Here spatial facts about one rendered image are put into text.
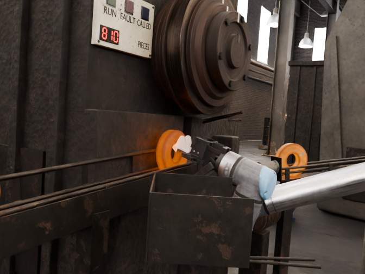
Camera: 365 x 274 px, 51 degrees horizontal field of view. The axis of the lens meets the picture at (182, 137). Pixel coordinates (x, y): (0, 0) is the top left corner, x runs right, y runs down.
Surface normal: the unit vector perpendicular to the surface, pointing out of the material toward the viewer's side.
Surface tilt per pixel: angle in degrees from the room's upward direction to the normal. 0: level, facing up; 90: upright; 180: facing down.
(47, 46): 90
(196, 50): 99
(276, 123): 90
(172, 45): 96
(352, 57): 90
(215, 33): 77
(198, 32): 81
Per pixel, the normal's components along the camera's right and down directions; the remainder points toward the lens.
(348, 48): -0.73, -0.01
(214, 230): 0.04, 0.05
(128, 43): 0.84, 0.09
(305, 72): -0.54, 0.00
